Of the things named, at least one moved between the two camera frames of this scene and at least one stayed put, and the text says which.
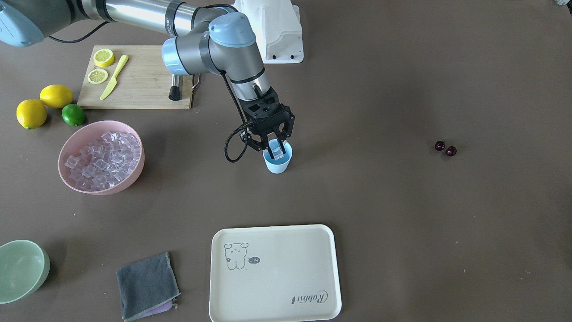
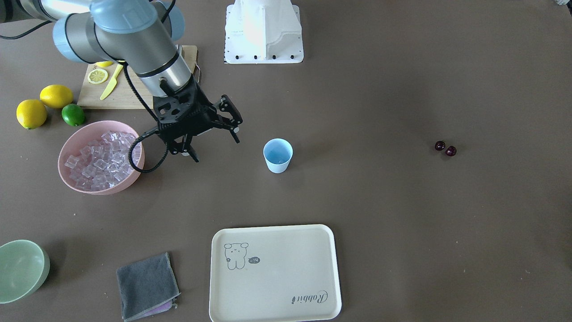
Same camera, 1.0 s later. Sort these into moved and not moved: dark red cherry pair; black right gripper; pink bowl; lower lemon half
Moved: black right gripper
Not moved: dark red cherry pair; lower lemon half; pink bowl
